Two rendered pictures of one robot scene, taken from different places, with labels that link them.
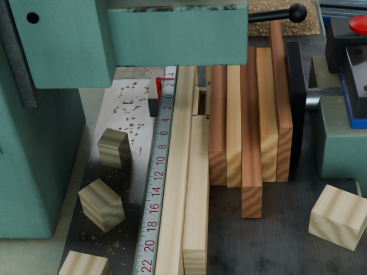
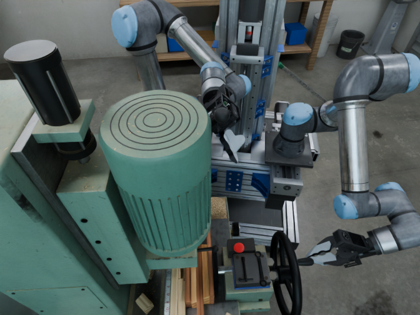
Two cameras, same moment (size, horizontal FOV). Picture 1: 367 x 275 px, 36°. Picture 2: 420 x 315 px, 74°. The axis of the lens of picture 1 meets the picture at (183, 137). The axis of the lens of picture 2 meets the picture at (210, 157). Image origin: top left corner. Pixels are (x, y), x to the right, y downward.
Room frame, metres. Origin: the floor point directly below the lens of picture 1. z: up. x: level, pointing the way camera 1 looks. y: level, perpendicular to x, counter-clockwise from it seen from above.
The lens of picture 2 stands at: (0.16, -0.05, 1.78)
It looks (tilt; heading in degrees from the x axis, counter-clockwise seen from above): 47 degrees down; 350
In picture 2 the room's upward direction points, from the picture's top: straight up
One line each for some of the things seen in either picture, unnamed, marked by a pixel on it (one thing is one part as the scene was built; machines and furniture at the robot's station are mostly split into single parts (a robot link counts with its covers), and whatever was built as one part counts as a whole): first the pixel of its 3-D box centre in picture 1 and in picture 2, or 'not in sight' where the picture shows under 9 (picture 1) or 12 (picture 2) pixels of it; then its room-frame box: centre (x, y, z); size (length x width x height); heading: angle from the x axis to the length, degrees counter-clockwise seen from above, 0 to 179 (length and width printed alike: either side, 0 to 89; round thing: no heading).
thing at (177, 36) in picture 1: (179, 25); (172, 252); (0.51, -0.01, 1.03); 0.14 x 0.07 x 0.09; 83
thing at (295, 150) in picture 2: not in sight; (290, 139); (1.05, -0.60, 0.87); 0.15 x 0.15 x 0.10
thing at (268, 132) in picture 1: (265, 111); (205, 273); (0.47, -0.09, 0.93); 0.15 x 0.02 x 0.07; 173
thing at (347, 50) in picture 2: not in sight; (349, 45); (3.33, -2.46, 0.14); 0.30 x 0.29 x 0.28; 177
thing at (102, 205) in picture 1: (101, 205); (144, 303); (0.46, 0.11, 0.82); 0.04 x 0.03 x 0.04; 40
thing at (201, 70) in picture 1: (201, 67); not in sight; (0.51, -0.03, 0.97); 0.01 x 0.01 x 0.05; 83
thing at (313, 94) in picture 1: (320, 99); (225, 270); (0.47, -0.15, 0.95); 0.09 x 0.07 x 0.09; 173
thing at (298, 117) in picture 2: not in sight; (297, 120); (1.05, -0.61, 0.98); 0.13 x 0.12 x 0.14; 86
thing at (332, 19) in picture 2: not in sight; (320, 35); (3.46, -2.10, 0.24); 0.31 x 0.29 x 0.47; 87
